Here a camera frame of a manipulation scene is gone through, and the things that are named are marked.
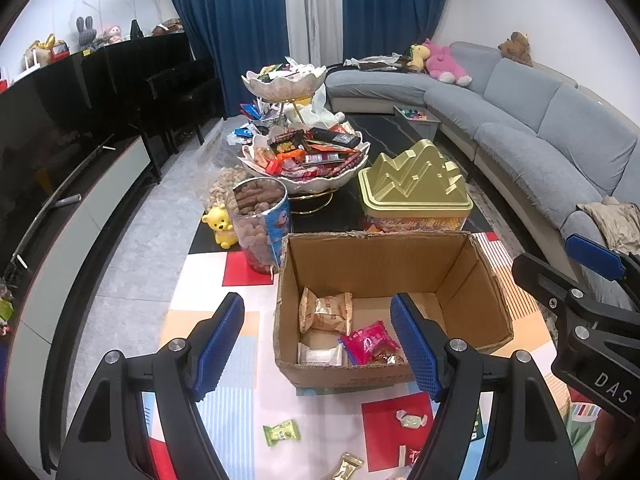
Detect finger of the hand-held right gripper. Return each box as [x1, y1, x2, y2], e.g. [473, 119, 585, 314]
[511, 252, 598, 333]
[565, 234, 640, 283]

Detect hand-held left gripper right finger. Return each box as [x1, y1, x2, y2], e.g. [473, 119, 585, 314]
[390, 292, 581, 480]

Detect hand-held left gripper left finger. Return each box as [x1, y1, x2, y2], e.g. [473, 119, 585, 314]
[57, 292, 246, 480]

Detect pink snack packet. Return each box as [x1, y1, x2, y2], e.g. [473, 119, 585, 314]
[338, 321, 406, 367]

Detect green white twist candy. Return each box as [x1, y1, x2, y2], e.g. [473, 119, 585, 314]
[396, 409, 427, 430]

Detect brown cardboard box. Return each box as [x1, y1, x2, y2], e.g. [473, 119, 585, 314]
[272, 230, 516, 392]

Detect white packet with green label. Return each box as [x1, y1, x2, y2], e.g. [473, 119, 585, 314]
[298, 342, 346, 367]

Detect gold snack packet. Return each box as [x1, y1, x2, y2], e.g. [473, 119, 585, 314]
[334, 452, 365, 480]

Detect person's right hand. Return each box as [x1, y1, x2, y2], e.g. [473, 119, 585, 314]
[575, 407, 640, 468]

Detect beige jacket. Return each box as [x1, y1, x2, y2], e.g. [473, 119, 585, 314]
[576, 196, 640, 257]

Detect light green snack packet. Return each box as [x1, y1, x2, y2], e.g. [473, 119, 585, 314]
[263, 419, 303, 447]

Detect yellow bear figurine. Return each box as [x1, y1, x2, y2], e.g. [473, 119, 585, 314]
[201, 205, 240, 250]

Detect clear jar of nuts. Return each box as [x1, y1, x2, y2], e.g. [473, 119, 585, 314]
[227, 177, 293, 275]

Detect clear bag of peanuts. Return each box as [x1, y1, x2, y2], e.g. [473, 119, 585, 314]
[205, 167, 251, 211]

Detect grey corner sofa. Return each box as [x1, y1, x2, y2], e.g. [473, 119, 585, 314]
[324, 41, 640, 312]

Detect gold mountain-lid candy box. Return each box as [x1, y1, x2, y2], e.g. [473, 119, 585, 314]
[357, 139, 475, 234]

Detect grey television cabinet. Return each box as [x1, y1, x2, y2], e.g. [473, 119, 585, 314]
[0, 132, 164, 472]

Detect grey storage box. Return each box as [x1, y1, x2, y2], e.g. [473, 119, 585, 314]
[393, 105, 442, 142]

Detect pile of assorted snack bars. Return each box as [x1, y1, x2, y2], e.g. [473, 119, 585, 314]
[250, 127, 364, 181]

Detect heap of blue snack packets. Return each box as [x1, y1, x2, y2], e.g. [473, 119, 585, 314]
[225, 102, 282, 146]

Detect heap of small packets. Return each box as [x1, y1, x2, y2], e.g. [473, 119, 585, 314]
[0, 280, 16, 337]

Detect brown plush bear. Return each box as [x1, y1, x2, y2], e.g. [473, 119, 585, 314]
[497, 31, 534, 67]

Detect pink plush toy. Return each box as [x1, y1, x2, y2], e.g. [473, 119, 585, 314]
[424, 38, 474, 87]

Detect white plastic bag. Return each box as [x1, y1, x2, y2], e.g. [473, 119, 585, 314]
[285, 82, 347, 129]

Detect yellow plush toy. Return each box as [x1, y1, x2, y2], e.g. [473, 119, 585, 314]
[406, 44, 431, 72]

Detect white tiered snack stand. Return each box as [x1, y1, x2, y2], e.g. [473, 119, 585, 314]
[240, 62, 374, 214]

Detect black television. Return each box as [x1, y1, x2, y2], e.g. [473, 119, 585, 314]
[0, 47, 117, 281]

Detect papers on sofa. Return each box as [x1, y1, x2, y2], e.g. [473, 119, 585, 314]
[344, 52, 416, 72]

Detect black piano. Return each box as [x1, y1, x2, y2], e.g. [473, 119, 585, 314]
[102, 30, 229, 182]

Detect pile of wrapped sweets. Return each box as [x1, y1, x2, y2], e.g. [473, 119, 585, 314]
[255, 57, 322, 84]

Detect blue curtain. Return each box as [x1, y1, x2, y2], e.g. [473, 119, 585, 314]
[161, 0, 291, 119]
[341, 0, 456, 59]

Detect grey rabbit toy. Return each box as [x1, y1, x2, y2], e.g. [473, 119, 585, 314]
[75, 16, 99, 51]

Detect white router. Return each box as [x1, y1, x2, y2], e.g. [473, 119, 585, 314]
[22, 47, 51, 71]

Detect white sheer curtain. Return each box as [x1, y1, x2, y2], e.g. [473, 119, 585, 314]
[285, 0, 346, 69]

